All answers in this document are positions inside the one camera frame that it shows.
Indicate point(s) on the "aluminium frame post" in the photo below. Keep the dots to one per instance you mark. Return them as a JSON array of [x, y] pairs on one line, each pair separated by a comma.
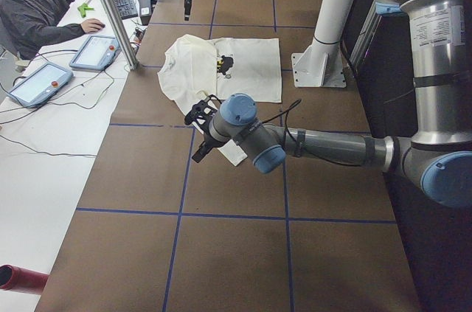
[[119, 31]]

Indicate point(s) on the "white pedestal column with base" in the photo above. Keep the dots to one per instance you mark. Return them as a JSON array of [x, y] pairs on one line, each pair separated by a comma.
[[320, 65]]

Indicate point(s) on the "near teach pendant tablet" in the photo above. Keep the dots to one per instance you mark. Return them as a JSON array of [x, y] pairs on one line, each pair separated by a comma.
[[37, 88]]

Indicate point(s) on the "green plastic tool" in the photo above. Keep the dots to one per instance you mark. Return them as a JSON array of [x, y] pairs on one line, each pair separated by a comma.
[[83, 9]]

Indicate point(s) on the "black keyboard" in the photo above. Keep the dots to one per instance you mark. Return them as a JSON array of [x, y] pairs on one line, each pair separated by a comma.
[[126, 8]]

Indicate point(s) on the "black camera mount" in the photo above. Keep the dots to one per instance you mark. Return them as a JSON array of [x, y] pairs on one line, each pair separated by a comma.
[[202, 113]]

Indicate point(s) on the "cream long-sleeve printed shirt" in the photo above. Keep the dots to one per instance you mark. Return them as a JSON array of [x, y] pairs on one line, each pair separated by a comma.
[[195, 69]]

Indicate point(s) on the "small black box with label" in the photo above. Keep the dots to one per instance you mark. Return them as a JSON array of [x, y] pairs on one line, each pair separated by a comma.
[[144, 11]]

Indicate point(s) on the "red cylinder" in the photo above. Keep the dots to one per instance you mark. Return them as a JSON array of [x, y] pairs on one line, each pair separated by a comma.
[[21, 280]]

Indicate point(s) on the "seated person in black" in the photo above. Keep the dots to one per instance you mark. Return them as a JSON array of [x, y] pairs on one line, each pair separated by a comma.
[[33, 24]]

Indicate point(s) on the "teach pendant tablet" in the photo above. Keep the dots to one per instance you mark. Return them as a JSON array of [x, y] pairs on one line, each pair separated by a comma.
[[96, 54], [37, 88]]

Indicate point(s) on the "far teach pendant tablet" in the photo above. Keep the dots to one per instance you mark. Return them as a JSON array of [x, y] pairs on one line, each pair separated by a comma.
[[96, 54]]

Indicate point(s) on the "person's hand on mouse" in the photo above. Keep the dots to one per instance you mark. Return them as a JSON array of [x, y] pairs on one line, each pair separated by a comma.
[[86, 25]]

